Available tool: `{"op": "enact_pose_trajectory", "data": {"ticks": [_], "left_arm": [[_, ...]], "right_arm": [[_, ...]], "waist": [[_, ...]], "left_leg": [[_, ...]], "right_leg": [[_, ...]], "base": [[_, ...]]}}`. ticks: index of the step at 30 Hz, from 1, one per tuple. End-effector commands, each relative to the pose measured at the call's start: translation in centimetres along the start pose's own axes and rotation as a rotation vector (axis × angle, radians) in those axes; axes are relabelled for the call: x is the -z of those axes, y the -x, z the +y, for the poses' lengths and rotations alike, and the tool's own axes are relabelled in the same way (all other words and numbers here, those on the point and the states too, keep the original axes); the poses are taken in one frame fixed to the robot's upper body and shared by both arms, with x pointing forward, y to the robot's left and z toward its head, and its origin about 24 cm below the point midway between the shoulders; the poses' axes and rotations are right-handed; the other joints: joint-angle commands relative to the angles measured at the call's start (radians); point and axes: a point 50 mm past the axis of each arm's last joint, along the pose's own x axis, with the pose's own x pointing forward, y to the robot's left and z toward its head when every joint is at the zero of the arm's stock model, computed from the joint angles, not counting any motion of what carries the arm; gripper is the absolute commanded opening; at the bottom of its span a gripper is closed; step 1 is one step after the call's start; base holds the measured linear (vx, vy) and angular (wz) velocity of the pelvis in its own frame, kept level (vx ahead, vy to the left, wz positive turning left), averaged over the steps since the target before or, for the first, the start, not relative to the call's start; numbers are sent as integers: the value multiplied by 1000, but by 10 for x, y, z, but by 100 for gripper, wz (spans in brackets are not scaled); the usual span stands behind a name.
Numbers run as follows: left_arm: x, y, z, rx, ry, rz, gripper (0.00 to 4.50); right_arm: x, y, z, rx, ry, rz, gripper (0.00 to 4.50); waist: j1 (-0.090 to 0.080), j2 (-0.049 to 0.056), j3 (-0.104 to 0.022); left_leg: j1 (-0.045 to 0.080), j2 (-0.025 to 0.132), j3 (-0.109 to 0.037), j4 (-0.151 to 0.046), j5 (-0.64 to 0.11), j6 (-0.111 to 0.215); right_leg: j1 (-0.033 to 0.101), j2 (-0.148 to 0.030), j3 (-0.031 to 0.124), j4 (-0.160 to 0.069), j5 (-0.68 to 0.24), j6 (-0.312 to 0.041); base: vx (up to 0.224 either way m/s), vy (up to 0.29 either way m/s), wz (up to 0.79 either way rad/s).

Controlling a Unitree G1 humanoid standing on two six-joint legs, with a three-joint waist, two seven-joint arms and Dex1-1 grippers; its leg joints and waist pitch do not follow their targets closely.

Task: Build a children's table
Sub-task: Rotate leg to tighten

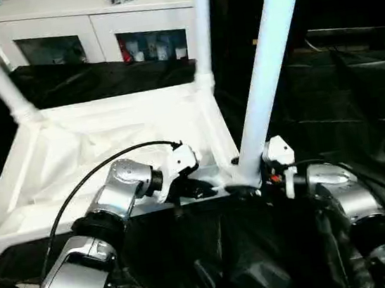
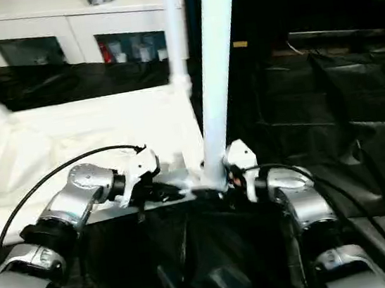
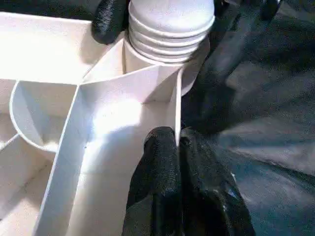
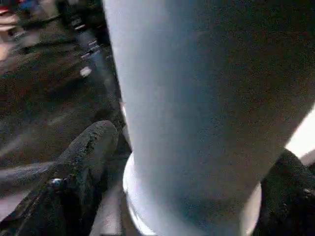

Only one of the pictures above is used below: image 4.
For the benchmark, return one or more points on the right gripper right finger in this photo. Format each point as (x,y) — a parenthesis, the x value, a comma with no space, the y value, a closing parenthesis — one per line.
(290,196)

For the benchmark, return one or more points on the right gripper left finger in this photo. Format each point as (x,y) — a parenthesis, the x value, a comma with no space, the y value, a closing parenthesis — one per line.
(69,187)

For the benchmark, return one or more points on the white plastic table top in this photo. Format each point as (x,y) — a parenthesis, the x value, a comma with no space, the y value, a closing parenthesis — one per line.
(302,140)

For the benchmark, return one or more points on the white plastic table leg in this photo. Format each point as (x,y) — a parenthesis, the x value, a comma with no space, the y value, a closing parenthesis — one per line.
(206,98)

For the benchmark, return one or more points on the glossy black mat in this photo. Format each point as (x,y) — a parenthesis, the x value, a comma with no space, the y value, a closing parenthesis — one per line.
(44,98)

